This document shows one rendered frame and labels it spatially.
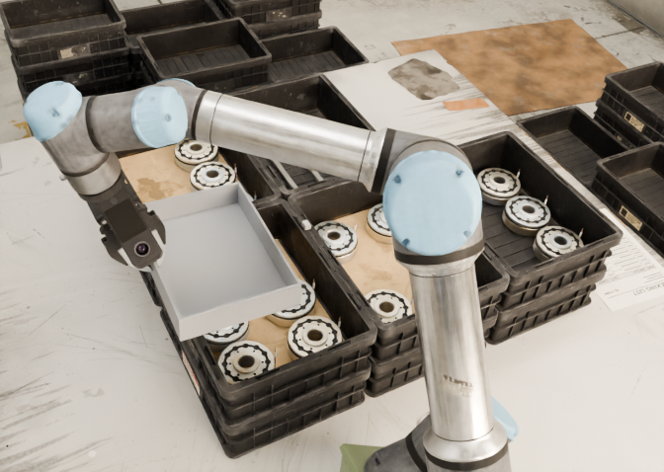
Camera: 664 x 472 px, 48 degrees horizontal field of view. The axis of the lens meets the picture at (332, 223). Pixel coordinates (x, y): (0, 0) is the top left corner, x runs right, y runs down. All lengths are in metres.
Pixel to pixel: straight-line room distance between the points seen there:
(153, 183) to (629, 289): 1.14
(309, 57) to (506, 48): 1.36
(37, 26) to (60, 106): 2.16
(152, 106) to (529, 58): 3.25
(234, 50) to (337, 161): 1.89
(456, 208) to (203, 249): 0.55
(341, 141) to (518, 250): 0.75
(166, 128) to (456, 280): 0.41
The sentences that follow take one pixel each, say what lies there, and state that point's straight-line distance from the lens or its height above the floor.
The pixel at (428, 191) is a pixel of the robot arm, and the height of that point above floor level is 1.41.
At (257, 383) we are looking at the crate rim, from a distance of 1.28.
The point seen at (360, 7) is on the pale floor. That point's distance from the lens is 4.33.
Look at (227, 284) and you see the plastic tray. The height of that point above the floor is 1.05.
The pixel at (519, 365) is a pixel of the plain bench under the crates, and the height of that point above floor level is 0.70.
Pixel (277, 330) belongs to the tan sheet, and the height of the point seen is 0.83.
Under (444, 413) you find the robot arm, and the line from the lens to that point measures 1.04.
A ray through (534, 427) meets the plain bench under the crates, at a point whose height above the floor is 0.70.
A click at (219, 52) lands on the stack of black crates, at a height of 0.49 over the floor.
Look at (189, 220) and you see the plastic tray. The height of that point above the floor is 1.05.
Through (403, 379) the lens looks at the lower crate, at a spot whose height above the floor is 0.72.
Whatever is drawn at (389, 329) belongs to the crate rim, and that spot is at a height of 0.93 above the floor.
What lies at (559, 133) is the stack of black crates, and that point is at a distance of 3.10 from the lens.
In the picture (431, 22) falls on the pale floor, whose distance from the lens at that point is 4.26.
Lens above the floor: 1.99
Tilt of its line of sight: 43 degrees down
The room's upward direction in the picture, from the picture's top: 5 degrees clockwise
